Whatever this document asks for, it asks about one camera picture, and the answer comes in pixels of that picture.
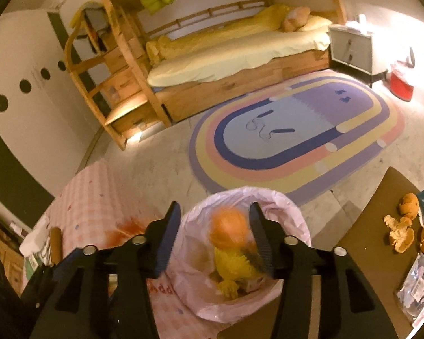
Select pale yellow pillow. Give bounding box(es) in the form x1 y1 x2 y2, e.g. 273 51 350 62
298 15 333 32

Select red bag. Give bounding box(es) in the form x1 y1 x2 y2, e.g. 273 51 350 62
389 47 417 103

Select dark green board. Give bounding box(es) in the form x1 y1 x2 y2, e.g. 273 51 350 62
0 113 55 220

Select orange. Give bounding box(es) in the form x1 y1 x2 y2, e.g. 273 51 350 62
209 208 253 251

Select white nightstand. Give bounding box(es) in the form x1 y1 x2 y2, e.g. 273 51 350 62
328 25 389 89

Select white blue milk carton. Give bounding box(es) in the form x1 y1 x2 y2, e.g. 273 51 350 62
19 224 52 279

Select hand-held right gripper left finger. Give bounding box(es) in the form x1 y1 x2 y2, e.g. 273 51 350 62
30 201 182 339

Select tissue pack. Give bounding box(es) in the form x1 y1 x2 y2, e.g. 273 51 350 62
344 13 373 32

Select brown plush toy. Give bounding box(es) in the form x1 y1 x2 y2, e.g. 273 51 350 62
282 6 311 33

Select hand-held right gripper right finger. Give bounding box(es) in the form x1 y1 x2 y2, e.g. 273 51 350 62
249 202 398 339

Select yellow blanket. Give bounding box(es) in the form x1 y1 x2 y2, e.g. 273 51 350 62
146 4 292 66

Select white wardrobe with round holes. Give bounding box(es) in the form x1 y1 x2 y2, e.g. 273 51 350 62
0 9 107 198

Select pastel rainbow rug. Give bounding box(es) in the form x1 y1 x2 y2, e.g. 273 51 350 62
188 69 406 207

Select clear plastic package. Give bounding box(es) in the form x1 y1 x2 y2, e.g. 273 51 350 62
394 252 424 329

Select pale yellow bed sheet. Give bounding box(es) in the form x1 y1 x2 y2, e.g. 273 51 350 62
146 16 334 88

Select wooden stair drawers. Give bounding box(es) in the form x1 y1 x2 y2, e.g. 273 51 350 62
64 7 172 151

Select yellow foam fruit net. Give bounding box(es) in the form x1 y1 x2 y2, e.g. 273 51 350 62
212 245 269 299

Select wooden bunk bed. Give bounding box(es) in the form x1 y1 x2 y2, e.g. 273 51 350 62
65 0 349 151

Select table with pink checked cloth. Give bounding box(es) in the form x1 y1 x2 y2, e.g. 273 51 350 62
19 159 156 290

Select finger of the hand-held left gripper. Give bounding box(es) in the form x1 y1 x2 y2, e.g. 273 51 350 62
51 251 83 272

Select brown side table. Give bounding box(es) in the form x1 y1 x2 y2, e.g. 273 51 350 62
217 166 424 339

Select grey yellow clothing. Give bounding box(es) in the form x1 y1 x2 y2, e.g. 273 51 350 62
71 2 108 53

